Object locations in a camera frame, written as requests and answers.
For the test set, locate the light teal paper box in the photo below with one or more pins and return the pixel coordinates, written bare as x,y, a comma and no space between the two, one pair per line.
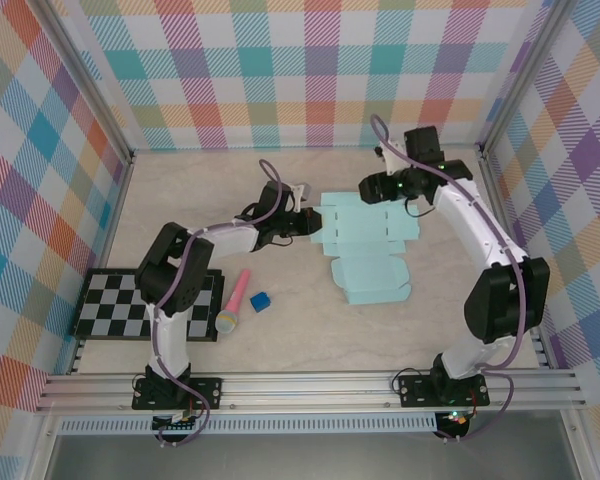
365,250

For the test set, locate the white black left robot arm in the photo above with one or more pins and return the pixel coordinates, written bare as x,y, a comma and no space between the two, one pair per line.
172,345

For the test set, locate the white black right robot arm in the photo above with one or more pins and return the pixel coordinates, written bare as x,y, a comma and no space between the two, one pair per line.
480,225

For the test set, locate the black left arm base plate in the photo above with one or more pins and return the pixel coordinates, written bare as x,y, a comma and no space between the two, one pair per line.
210,392

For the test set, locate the aluminium frame post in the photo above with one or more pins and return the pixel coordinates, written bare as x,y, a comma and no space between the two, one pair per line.
524,75
89,82

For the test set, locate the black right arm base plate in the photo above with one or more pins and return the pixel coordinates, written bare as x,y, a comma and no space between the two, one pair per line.
410,390

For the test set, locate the black grey checkerboard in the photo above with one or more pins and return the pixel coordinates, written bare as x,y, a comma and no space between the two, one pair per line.
110,310

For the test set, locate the pink toy microphone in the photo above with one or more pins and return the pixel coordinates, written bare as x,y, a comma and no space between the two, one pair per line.
236,297

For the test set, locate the long aluminium rail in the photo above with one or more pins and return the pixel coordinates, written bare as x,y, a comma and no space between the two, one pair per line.
305,387

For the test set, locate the aluminium side rail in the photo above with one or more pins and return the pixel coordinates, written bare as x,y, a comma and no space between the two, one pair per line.
501,210
102,265

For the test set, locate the blue toy block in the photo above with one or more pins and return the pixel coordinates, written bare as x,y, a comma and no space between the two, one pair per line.
260,302

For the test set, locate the small circuit board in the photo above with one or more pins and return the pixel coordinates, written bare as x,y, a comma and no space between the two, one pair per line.
180,422
455,417

